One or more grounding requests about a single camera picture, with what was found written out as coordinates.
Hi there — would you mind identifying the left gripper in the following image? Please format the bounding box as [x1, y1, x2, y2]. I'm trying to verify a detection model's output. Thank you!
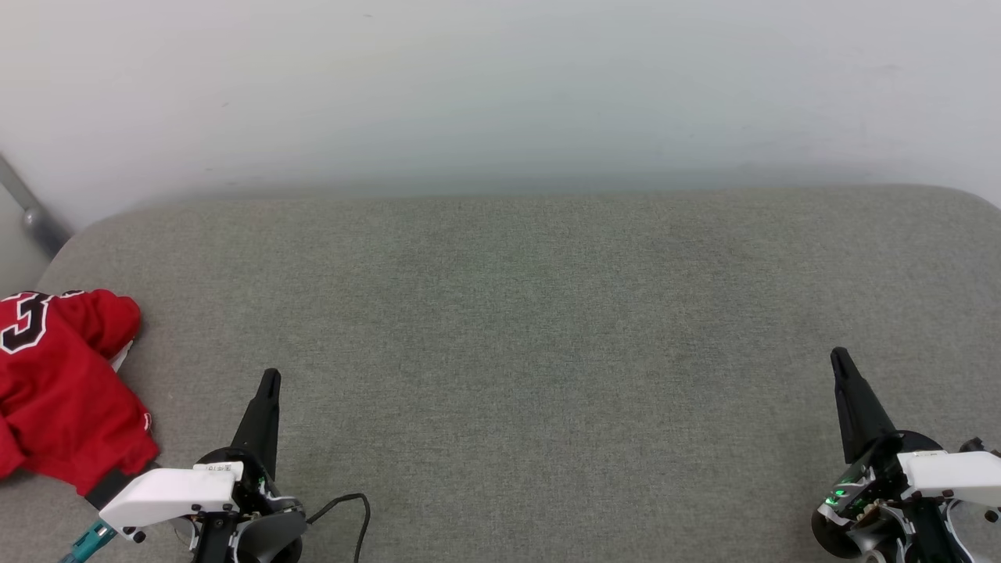
[188, 369, 307, 563]

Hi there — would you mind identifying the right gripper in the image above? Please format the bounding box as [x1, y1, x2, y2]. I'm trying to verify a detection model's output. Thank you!
[812, 347, 1001, 563]

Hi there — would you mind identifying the red Bulls basketball jersey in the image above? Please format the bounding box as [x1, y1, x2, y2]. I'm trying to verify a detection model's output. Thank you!
[0, 289, 161, 497]

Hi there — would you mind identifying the grey metal pole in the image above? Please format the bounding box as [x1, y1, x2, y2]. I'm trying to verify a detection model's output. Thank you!
[0, 152, 73, 259]

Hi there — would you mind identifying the teal left camera connector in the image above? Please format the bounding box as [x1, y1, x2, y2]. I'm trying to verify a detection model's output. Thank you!
[59, 520, 118, 563]

